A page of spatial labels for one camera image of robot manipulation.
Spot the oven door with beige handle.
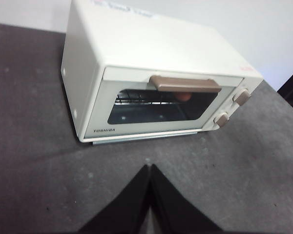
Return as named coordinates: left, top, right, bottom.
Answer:
left=84, top=66, right=245, bottom=140

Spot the cream Toshiba toaster oven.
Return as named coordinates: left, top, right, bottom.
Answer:
left=61, top=0, right=264, bottom=147

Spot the brown egg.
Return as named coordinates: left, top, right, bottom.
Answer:
left=175, top=92, right=192, bottom=101

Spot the metal wire oven rack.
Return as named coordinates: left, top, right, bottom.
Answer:
left=114, top=89, right=186, bottom=106

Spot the black background furniture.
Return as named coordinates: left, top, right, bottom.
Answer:
left=277, top=65, right=293, bottom=110

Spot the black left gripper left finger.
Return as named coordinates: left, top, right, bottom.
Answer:
left=78, top=164, right=151, bottom=234

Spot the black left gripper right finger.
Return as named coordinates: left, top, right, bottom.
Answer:
left=146, top=164, right=223, bottom=234

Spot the beige oven knob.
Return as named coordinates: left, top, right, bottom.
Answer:
left=232, top=89, right=251, bottom=106
left=213, top=112, right=230, bottom=129

